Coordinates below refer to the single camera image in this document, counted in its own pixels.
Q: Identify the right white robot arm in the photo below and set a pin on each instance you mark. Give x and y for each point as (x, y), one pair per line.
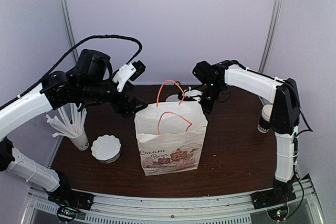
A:
(282, 94)

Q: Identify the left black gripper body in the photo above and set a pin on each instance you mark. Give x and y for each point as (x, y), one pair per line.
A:
(118, 106)

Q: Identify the white cup holding straws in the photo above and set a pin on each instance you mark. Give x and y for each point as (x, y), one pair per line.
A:
(79, 139)

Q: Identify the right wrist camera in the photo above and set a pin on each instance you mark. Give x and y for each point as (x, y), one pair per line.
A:
(190, 94)

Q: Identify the aluminium front rail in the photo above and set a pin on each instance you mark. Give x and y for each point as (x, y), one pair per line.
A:
(234, 208)

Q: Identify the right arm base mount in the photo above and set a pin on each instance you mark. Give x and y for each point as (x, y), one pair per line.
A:
(269, 198)

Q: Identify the aluminium frame post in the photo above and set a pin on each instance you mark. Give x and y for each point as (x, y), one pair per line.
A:
(67, 22)
(276, 10)

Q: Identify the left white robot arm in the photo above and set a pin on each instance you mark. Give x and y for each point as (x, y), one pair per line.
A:
(90, 82)

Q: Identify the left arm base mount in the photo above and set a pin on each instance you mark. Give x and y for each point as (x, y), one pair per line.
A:
(71, 198)

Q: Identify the white ceramic bowl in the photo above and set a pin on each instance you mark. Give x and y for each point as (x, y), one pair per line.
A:
(174, 98)

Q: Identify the white fluted dish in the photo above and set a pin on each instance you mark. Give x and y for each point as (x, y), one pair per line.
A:
(106, 149)

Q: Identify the white paper takeout bag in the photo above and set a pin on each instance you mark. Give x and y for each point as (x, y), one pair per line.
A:
(170, 135)

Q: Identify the left aluminium frame post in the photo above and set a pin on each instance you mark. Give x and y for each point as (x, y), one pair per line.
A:
(67, 22)

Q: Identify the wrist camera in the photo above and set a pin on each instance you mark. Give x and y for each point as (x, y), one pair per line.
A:
(129, 71)
(190, 94)

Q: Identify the bundle of wrapped straws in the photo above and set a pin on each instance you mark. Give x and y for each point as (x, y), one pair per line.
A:
(69, 125)

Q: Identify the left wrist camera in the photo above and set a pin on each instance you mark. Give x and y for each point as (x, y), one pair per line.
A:
(129, 71)

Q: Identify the right aluminium frame post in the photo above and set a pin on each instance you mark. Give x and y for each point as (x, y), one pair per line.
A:
(276, 10)

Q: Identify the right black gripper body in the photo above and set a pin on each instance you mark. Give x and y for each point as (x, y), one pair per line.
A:
(213, 94)

